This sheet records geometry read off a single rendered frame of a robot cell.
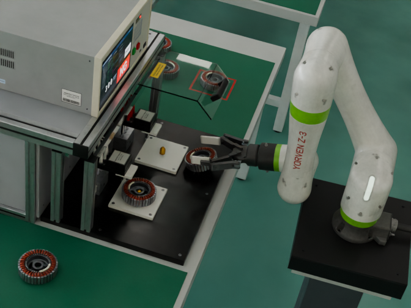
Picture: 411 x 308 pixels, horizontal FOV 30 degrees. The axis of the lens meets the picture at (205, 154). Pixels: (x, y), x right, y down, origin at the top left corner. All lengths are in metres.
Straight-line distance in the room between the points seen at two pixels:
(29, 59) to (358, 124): 0.99
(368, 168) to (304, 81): 0.38
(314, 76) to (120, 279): 0.81
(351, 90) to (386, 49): 2.93
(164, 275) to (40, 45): 0.76
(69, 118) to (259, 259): 1.49
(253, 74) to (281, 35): 1.87
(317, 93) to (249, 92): 1.01
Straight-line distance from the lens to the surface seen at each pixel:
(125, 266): 2.33
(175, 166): 2.63
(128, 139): 2.66
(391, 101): 4.72
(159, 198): 2.50
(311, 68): 2.12
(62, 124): 2.22
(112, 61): 2.24
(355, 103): 2.35
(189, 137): 2.78
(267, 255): 3.50
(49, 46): 2.19
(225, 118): 2.94
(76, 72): 2.20
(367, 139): 2.41
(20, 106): 2.29
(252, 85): 3.15
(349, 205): 2.38
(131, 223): 2.42
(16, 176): 2.36
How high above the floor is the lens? 2.48
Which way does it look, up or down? 39 degrees down
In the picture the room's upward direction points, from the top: 11 degrees clockwise
